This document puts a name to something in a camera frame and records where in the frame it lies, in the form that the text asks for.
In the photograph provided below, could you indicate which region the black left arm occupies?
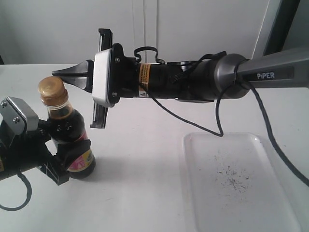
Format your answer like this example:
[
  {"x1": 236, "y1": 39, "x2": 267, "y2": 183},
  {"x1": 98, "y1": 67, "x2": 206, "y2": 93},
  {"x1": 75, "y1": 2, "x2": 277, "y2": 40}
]
[{"x1": 0, "y1": 120, "x2": 91, "y2": 186}]

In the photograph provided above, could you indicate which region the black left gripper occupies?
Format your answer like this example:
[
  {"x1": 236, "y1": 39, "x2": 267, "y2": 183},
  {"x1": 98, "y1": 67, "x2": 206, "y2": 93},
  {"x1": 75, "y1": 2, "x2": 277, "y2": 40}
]
[{"x1": 0, "y1": 119, "x2": 92, "y2": 185}]

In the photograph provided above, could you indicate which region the dark soy sauce bottle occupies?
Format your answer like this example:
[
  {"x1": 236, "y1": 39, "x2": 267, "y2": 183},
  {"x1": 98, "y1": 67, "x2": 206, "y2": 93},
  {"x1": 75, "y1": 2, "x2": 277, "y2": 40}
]
[{"x1": 38, "y1": 76, "x2": 96, "y2": 179}]

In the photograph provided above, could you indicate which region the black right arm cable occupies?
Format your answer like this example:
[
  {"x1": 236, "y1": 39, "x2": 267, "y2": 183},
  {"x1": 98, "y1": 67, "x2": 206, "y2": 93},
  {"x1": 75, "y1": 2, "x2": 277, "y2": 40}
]
[{"x1": 133, "y1": 46, "x2": 309, "y2": 187}]

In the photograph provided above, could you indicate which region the white plastic tray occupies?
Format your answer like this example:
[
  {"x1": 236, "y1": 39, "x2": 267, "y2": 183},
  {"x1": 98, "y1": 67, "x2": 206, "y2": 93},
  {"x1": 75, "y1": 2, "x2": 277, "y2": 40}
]
[{"x1": 183, "y1": 133, "x2": 301, "y2": 232}]

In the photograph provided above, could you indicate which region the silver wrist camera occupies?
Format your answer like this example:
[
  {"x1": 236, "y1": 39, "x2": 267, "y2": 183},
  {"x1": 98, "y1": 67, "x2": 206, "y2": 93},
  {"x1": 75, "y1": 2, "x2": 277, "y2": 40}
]
[
  {"x1": 92, "y1": 48, "x2": 114, "y2": 108},
  {"x1": 0, "y1": 96, "x2": 39, "y2": 148}
]

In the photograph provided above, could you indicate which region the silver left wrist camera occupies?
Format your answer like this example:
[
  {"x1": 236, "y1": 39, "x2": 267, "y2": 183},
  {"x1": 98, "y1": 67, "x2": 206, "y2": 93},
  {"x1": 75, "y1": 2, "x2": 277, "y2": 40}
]
[{"x1": 0, "y1": 96, "x2": 39, "y2": 148}]

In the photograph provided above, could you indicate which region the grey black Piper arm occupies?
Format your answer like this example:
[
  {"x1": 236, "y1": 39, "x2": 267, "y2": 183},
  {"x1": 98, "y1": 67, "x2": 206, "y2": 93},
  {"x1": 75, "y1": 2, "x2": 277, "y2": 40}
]
[{"x1": 52, "y1": 29, "x2": 309, "y2": 129}]

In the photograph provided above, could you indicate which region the dark vertical post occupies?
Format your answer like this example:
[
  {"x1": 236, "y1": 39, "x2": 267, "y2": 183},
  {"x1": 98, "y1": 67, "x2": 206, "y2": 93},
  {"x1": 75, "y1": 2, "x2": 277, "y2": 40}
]
[{"x1": 263, "y1": 0, "x2": 300, "y2": 56}]

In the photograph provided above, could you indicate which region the white cabinet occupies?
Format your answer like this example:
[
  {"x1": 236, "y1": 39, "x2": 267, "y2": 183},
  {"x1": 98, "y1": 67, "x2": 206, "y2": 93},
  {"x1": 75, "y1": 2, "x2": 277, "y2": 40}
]
[{"x1": 0, "y1": 0, "x2": 280, "y2": 64}]

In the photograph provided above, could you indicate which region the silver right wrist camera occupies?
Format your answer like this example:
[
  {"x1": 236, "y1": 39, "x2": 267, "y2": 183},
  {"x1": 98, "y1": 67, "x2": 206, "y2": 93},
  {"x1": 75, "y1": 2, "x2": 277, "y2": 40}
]
[{"x1": 92, "y1": 48, "x2": 114, "y2": 108}]

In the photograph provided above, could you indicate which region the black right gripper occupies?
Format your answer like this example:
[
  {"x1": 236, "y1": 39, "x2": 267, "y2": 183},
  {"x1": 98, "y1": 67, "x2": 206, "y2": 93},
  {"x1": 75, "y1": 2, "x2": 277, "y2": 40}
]
[{"x1": 52, "y1": 29, "x2": 138, "y2": 128}]

